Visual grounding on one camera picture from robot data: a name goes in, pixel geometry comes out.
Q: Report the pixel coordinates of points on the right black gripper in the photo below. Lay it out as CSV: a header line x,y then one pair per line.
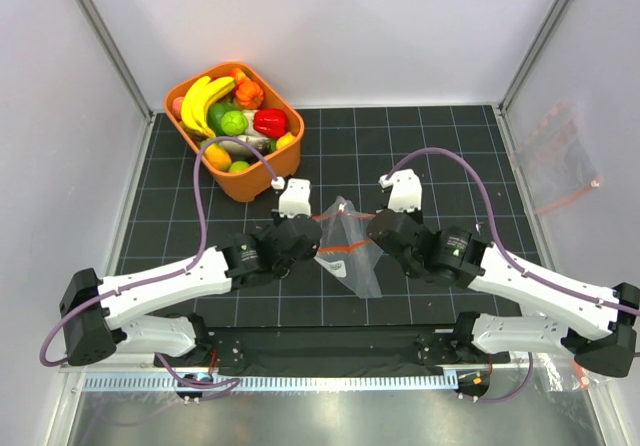
x,y
417,216

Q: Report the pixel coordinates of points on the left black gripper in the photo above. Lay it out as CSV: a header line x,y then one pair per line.
x,y
276,219

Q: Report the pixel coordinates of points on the clear zip bag red zipper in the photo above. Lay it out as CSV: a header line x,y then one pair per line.
x,y
346,251

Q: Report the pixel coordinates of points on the light green round fruit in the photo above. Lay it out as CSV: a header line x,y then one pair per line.
x,y
234,123

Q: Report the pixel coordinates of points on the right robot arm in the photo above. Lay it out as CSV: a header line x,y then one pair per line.
x,y
593,323

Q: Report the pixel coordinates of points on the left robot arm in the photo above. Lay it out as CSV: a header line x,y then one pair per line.
x,y
102,316

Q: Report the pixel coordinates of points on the spare zip bags pile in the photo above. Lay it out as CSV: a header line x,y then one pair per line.
x,y
559,374

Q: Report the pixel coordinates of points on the green lime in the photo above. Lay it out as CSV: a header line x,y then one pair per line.
x,y
238,167

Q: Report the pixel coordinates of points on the grey beige fish toy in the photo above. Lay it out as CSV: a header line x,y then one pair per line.
x,y
259,143

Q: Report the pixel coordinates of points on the yellow lemon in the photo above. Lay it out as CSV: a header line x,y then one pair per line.
x,y
285,140

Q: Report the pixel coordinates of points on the orange yellow mango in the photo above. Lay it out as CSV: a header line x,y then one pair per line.
x,y
216,156

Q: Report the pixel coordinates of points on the red bell pepper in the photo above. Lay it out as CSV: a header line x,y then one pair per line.
x,y
271,122

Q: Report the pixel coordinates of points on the green bell pepper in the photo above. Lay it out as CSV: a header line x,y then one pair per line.
x,y
215,113

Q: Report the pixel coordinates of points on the small orange pumpkin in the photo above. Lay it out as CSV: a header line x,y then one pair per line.
x,y
249,95

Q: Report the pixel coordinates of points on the yellow banana bunch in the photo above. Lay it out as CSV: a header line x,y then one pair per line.
x,y
200,96

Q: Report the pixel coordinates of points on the pink peach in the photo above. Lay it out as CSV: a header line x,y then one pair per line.
x,y
177,106

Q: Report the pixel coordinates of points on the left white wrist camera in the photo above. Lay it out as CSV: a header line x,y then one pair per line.
x,y
295,200

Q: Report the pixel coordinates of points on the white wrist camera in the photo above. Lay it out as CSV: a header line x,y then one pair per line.
x,y
295,200
405,191

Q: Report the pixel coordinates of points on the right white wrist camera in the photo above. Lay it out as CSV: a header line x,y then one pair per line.
x,y
405,191

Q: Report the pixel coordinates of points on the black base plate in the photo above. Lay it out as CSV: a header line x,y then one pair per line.
x,y
334,351

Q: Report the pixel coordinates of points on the slotted cable duct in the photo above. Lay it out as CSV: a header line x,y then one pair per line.
x,y
163,382

